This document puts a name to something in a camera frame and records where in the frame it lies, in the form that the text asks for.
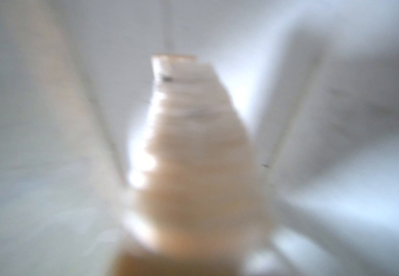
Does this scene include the white tote bag yellow handles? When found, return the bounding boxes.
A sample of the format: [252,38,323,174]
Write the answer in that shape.
[0,1,399,276]

